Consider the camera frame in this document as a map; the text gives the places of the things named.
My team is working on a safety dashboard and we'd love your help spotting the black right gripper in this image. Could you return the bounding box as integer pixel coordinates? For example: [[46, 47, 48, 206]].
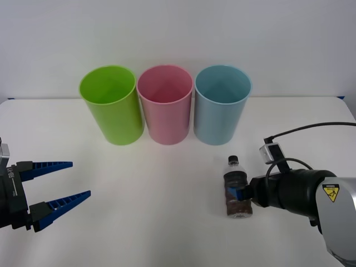
[[226, 172, 283, 209]]

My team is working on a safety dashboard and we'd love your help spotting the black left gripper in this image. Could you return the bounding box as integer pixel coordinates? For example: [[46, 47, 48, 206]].
[[0, 160, 92, 233]]

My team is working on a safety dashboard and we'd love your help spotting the small dark drink bottle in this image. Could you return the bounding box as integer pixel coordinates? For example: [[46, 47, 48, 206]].
[[223, 155, 254, 220]]

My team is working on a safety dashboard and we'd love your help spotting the pale blue plastic bin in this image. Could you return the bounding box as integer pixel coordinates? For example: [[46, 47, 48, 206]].
[[194, 65, 253, 146]]

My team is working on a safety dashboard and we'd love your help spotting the green plastic bin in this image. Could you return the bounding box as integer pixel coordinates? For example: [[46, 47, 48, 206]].
[[79, 65, 145, 146]]

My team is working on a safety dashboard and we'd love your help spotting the pink plastic bin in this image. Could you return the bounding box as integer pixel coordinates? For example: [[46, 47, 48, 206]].
[[136, 64, 194, 146]]

